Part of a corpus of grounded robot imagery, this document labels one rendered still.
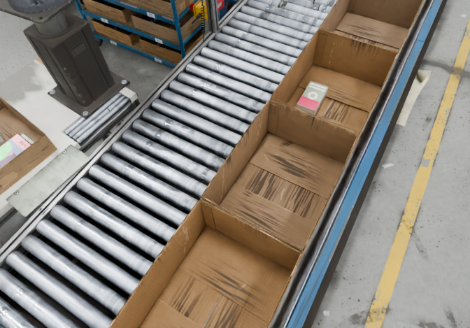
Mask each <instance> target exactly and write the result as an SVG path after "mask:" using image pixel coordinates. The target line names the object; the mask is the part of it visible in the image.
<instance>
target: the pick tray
mask: <svg viewBox="0 0 470 328"><path fill-rule="evenodd" d="M0 132H1V135H2V137H3V142H1V143H0V147H1V146H2V145H3V144H4V143H6V142H7V141H9V140H10V139H12V137H14V136H15V135H17V134H19V135H23V134H26V135H27V136H28V137H29V138H30V139H32V140H33V141H34V143H32V144H31V145H30V146H29V147H28V148H26V149H25V150H23V151H22V152H21V153H20V154H19V155H17V156H16V157H14V158H13V159H12V160H10V161H9V162H8V163H7V164H5V165H4V166H2V167H1V168H0V195H1V194H3V193H4V192H5V191H6V190H7V189H9V188H10V187H12V186H13V185H14V184H16V182H17V181H19V180H20V179H21V178H23V177H24V176H25V175H27V174H28V173H29V172H30V171H31V170H33V169H34V168H35V167H37V166H38V165H39V164H40V163H41V162H43V161H44V160H45V159H47V158H48V157H49V156H51V154H53V153H54V152H55V151H57V148H56V147H55V145H54V144H53V143H52V141H51V140H50V139H49V138H48V137H47V136H46V135H45V133H43V132H42V131H41V130H40V129H39V128H38V127H37V126H36V125H34V124H33V123H32V122H31V121H29V120H28V119H27V118H26V117H25V116H24V115H23V114H21V113H20V112H19V111H17V110H16V109H15V108H13V107H12V106H11V105H10V104H9V103H7V102H6V101H5V100H3V99H2V98H1V97H0Z"/></svg>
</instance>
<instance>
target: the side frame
mask: <svg viewBox="0 0 470 328"><path fill-rule="evenodd" d="M441 2H442V0H433V2H432V5H431V7H430V9H429V12H428V14H427V16H426V18H425V21H424V22H423V24H422V27H421V29H420V31H419V34H418V36H417V38H416V40H415V43H414V44H413V47H412V49H411V51H410V53H409V56H408V58H407V60H406V63H405V64H404V67H403V69H402V71H401V73H400V75H399V78H398V80H397V82H396V85H395V86H394V89H393V91H392V93H391V95H390V98H389V100H388V102H387V104H386V107H385V109H384V111H383V114H382V115H381V117H380V119H379V122H378V124H377V126H376V129H375V131H374V133H373V136H372V137H371V140H370V141H369V144H368V146H367V148H366V151H365V153H364V155H363V158H362V160H361V162H360V163H359V166H358V168H357V170H356V173H355V175H354V177H353V179H352V182H351V184H350V187H349V188H348V191H347V192H346V195H345V197H344V199H343V202H342V204H341V206H340V208H339V211H338V213H337V214H336V217H335V219H334V221H333V224H332V226H331V228H330V230H329V233H328V235H327V237H326V239H325V242H324V243H323V246H322V248H321V250H320V253H319V255H318V257H317V259H316V261H315V263H314V265H313V268H312V270H311V272H310V275H309V277H308V279H307V281H306V284H305V285H304V288H303V290H302V292H301V294H300V297H299V299H298V301H297V304H296V306H295V307H294V310H293V312H292V314H291V316H290V319H289V321H288V323H287V326H286V328H302V326H303V324H304V321H305V319H306V316H307V315H308V312H309V310H310V308H311V305H312V303H313V300H314V298H315V296H316V294H317V292H318V289H319V287H320V284H321V282H322V279H323V278H324V275H325V273H326V270H327V268H328V266H329V263H330V261H331V259H332V256H333V254H334V251H335V249H336V247H337V245H338V243H339V240H340V238H341V235H342V233H343V230H344V229H345V226H346V224H347V221H348V219H349V217H350V214H351V212H352V210H353V207H354V205H355V202H356V200H357V198H358V196H359V193H360V191H361V189H362V186H363V184H364V181H365V180H366V177H367V175H368V172H369V170H370V168H371V165H372V163H373V161H374V158H375V156H376V153H377V152H378V149H379V147H380V144H381V142H382V140H383V137H384V135H385V132H386V131H387V128H388V126H389V124H390V121H391V119H392V116H393V115H394V112H395V110H396V107H397V105H398V103H399V100H400V98H401V96H402V93H403V91H404V88H405V86H406V83H407V82H408V79H409V77H410V75H411V72H412V70H413V67H414V66H415V63H416V61H417V58H418V56H419V54H420V51H421V49H422V47H423V44H424V42H425V39H426V37H427V35H428V33H429V30H430V28H431V26H432V23H433V21H434V18H435V17H436V14H437V12H438V9H439V7H440V5H441Z"/></svg>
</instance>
